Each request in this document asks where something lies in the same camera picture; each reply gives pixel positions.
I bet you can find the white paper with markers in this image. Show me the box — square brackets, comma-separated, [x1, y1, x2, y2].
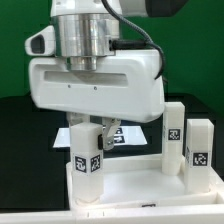
[53, 126, 147, 148]

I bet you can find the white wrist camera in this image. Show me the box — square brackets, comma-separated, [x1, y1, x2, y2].
[25, 25, 56, 56]

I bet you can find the white desk top panel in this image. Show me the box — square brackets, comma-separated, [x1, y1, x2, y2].
[66, 154, 224, 210]

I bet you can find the white front obstacle bar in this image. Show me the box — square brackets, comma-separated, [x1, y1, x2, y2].
[0, 204, 224, 224]

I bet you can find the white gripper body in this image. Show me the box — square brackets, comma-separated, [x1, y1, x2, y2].
[29, 50, 164, 122]

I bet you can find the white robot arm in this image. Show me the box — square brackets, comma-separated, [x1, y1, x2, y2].
[25, 0, 189, 150]

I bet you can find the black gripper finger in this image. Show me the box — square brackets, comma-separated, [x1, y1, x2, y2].
[98, 118, 121, 151]
[66, 112, 90, 126]

